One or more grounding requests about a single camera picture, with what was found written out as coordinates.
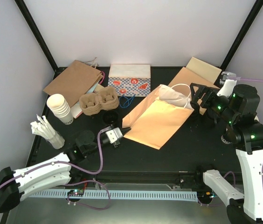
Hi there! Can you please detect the orange kraft paper bag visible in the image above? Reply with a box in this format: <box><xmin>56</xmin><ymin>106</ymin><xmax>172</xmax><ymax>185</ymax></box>
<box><xmin>122</xmin><ymin>84</ymin><xmax>194</xmax><ymax>150</ymax></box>

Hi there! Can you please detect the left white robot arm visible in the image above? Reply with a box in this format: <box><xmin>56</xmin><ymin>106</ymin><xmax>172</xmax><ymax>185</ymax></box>
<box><xmin>0</xmin><ymin>125</ymin><xmax>131</xmax><ymax>213</ymax></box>

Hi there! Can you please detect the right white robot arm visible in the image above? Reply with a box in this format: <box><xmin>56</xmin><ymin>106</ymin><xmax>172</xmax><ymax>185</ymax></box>
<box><xmin>190</xmin><ymin>83</ymin><xmax>263</xmax><ymax>224</ymax></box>

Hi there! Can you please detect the orange flat bag right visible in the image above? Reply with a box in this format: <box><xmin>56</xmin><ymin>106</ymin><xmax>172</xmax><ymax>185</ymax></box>
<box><xmin>168</xmin><ymin>68</ymin><xmax>218</xmax><ymax>88</ymax></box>

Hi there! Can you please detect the tan flat paper bag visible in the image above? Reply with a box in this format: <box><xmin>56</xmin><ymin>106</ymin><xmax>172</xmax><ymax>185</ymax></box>
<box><xmin>186</xmin><ymin>57</ymin><xmax>222</xmax><ymax>84</ymax></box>

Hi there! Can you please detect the right stack of paper cups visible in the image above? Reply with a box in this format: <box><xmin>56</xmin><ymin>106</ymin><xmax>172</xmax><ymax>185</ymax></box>
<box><xmin>221</xmin><ymin>129</ymin><xmax>232</xmax><ymax>145</ymax></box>

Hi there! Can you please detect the stack of paper cups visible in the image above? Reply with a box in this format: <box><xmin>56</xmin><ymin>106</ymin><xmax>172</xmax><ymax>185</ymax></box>
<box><xmin>221</xmin><ymin>129</ymin><xmax>232</xmax><ymax>145</ymax></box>
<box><xmin>46</xmin><ymin>94</ymin><xmax>74</xmax><ymax>125</ymax></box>

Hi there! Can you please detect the stack of pulp cup carriers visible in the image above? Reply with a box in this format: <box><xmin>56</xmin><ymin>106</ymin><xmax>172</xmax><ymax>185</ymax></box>
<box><xmin>79</xmin><ymin>86</ymin><xmax>119</xmax><ymax>116</ymax></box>

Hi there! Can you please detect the checkered printed paper bag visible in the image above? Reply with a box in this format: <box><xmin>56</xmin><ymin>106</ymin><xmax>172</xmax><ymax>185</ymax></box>
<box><xmin>108</xmin><ymin>64</ymin><xmax>151</xmax><ymax>97</ymax></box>

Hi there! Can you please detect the left stack of paper cups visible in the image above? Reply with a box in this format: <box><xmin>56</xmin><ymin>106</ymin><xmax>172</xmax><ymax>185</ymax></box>
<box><xmin>46</xmin><ymin>94</ymin><xmax>74</xmax><ymax>125</ymax></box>

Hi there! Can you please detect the bundle of wrapped straws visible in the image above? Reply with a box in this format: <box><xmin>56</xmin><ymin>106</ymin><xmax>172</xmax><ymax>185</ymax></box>
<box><xmin>30</xmin><ymin>115</ymin><xmax>65</xmax><ymax>149</ymax></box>

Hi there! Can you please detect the brown flat paper bag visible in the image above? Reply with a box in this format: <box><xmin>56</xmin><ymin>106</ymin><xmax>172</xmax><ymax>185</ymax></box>
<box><xmin>43</xmin><ymin>60</ymin><xmax>102</xmax><ymax>107</ymax></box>

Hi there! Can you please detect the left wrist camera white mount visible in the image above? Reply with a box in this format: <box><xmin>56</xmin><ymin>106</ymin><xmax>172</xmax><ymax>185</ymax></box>
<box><xmin>105</xmin><ymin>127</ymin><xmax>123</xmax><ymax>144</ymax></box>

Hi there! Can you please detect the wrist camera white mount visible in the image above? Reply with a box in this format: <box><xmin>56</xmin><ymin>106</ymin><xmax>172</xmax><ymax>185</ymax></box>
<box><xmin>105</xmin><ymin>127</ymin><xmax>123</xmax><ymax>144</ymax></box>
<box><xmin>217</xmin><ymin>71</ymin><xmax>237</xmax><ymax>98</ymax></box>

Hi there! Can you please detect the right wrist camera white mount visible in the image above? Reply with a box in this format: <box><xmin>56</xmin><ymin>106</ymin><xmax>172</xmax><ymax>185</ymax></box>
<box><xmin>217</xmin><ymin>71</ymin><xmax>237</xmax><ymax>98</ymax></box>

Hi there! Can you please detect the blue bag handle string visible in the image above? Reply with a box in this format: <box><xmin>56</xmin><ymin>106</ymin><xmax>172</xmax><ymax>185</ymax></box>
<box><xmin>118</xmin><ymin>94</ymin><xmax>136</xmax><ymax>109</ymax></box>

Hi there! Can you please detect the blue slotted cable duct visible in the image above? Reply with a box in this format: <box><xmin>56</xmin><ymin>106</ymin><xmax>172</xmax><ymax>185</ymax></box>
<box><xmin>31</xmin><ymin>189</ymin><xmax>198</xmax><ymax>202</ymax></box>

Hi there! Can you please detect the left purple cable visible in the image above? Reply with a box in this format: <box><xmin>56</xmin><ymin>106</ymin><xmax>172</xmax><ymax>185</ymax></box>
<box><xmin>0</xmin><ymin>129</ymin><xmax>112</xmax><ymax>210</ymax></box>

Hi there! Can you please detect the right black frame post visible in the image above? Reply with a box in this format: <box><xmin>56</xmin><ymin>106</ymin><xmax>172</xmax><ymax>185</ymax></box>
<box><xmin>220</xmin><ymin>0</ymin><xmax>263</xmax><ymax>70</ymax></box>

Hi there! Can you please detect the black frame post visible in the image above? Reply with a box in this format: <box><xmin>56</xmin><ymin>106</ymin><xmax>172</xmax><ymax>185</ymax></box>
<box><xmin>15</xmin><ymin>0</ymin><xmax>58</xmax><ymax>71</ymax></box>
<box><xmin>220</xmin><ymin>0</ymin><xmax>263</xmax><ymax>70</ymax></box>

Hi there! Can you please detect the left black frame post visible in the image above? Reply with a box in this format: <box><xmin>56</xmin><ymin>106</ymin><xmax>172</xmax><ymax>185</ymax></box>
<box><xmin>15</xmin><ymin>0</ymin><xmax>58</xmax><ymax>71</ymax></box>

